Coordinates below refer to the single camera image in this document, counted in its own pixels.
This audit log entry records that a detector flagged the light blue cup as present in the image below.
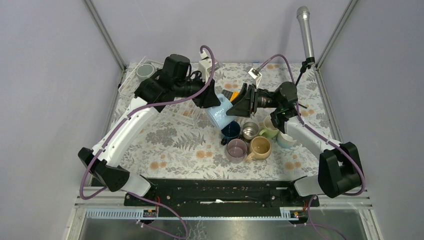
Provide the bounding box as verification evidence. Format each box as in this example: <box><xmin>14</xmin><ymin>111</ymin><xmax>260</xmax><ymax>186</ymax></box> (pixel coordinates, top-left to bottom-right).
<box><xmin>205</xmin><ymin>93</ymin><xmax>236</xmax><ymax>130</ymax></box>

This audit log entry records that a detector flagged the mauve pink cup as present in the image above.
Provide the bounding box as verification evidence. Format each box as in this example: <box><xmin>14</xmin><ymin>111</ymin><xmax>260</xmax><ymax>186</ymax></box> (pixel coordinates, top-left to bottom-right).
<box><xmin>225</xmin><ymin>138</ymin><xmax>248</xmax><ymax>164</ymax></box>

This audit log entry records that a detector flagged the dark blue mug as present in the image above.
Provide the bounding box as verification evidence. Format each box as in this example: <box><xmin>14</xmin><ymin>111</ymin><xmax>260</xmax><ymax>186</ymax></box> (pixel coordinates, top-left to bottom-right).
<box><xmin>220</xmin><ymin>121</ymin><xmax>241</xmax><ymax>146</ymax></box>

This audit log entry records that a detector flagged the yellow lego block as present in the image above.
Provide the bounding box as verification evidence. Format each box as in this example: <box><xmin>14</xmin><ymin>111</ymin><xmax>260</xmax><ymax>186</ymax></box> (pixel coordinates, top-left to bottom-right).
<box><xmin>229</xmin><ymin>92</ymin><xmax>239</xmax><ymax>102</ymax></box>

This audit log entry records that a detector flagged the cream brown steel tumbler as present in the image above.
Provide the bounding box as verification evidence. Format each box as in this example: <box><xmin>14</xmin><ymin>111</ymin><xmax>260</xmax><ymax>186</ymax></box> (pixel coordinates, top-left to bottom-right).
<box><xmin>241</xmin><ymin>121</ymin><xmax>260</xmax><ymax>143</ymax></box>

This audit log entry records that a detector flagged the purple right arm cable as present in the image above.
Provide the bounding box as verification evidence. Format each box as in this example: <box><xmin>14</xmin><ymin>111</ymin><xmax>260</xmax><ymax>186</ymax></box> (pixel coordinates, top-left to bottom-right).
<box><xmin>258</xmin><ymin>53</ymin><xmax>367</xmax><ymax>197</ymax></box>

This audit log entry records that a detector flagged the beige ceramic teapot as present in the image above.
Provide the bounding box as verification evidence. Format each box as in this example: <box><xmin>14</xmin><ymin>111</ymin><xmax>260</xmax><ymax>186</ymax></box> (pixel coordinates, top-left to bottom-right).
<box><xmin>245</xmin><ymin>136</ymin><xmax>272</xmax><ymax>162</ymax></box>

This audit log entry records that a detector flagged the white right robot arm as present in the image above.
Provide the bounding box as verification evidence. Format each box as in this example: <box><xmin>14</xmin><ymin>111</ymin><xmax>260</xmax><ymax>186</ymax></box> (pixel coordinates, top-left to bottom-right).
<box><xmin>226</xmin><ymin>81</ymin><xmax>366</xmax><ymax>206</ymax></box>

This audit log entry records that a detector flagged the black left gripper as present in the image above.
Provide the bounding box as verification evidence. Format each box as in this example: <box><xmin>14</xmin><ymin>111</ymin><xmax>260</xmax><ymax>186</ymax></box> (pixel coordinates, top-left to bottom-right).
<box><xmin>173</xmin><ymin>71</ymin><xmax>222</xmax><ymax>109</ymax></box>

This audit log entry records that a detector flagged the grey lego baseplate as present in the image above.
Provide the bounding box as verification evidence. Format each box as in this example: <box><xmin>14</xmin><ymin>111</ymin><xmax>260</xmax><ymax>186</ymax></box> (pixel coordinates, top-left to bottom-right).
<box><xmin>221</xmin><ymin>89</ymin><xmax>233</xmax><ymax>100</ymax></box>

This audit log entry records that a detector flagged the light green mug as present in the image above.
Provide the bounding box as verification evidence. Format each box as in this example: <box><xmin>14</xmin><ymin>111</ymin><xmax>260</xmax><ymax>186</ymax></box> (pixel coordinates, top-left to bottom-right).
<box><xmin>258</xmin><ymin>115</ymin><xmax>280</xmax><ymax>139</ymax></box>

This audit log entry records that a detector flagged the grey ceramic cup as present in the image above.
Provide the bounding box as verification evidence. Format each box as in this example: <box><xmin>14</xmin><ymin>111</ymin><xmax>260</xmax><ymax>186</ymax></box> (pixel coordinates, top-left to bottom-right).
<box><xmin>135</xmin><ymin>63</ymin><xmax>156</xmax><ymax>81</ymax></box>

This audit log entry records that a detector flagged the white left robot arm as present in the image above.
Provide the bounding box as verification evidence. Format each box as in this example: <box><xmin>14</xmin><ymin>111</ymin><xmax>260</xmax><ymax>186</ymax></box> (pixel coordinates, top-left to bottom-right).
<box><xmin>79</xmin><ymin>51</ymin><xmax>216</xmax><ymax>206</ymax></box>

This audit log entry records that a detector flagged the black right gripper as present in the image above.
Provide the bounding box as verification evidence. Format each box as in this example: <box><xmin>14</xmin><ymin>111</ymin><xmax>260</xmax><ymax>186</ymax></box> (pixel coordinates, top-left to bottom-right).
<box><xmin>224</xmin><ymin>83</ymin><xmax>281</xmax><ymax>118</ymax></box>

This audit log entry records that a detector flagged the floral table mat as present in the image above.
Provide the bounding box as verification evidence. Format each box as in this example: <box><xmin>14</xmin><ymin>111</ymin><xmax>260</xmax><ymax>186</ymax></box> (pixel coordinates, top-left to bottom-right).
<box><xmin>118</xmin><ymin>63</ymin><xmax>332</xmax><ymax>180</ymax></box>

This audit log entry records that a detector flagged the grey slotted cable duct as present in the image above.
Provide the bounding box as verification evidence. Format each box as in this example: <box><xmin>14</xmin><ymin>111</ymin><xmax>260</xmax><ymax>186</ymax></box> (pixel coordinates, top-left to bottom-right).
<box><xmin>86</xmin><ymin>207</ymin><xmax>299</xmax><ymax>221</ymax></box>

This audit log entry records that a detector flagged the white wire dish rack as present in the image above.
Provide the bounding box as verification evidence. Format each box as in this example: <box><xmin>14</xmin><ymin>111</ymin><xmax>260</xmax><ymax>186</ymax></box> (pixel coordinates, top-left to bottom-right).
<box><xmin>121</xmin><ymin>54</ymin><xmax>212</xmax><ymax>119</ymax></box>

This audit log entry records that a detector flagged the small white cup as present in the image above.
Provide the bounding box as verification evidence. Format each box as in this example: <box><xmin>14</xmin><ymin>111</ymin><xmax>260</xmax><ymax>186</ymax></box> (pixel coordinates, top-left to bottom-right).
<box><xmin>276</xmin><ymin>131</ymin><xmax>297</xmax><ymax>149</ymax></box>

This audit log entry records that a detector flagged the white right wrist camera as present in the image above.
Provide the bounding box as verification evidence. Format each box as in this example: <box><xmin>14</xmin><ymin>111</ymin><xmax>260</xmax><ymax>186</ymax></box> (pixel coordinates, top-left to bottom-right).
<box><xmin>247</xmin><ymin>67</ymin><xmax>263</xmax><ymax>88</ymax></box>

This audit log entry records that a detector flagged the silver microphone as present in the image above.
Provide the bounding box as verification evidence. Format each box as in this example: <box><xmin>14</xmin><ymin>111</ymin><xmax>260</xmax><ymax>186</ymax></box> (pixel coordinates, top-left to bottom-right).
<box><xmin>296</xmin><ymin>6</ymin><xmax>315</xmax><ymax>63</ymax></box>

